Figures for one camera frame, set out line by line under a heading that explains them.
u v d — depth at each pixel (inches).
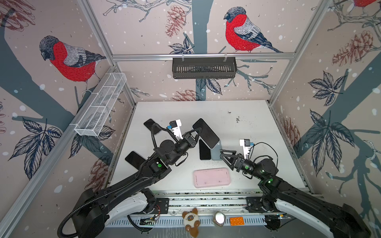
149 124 41.5
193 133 25.8
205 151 36.4
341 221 16.6
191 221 26.4
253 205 28.7
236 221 27.0
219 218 24.1
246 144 25.5
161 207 28.7
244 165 24.8
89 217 15.2
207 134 26.1
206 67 41.1
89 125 27.3
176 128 24.9
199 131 26.0
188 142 23.4
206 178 31.4
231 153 28.3
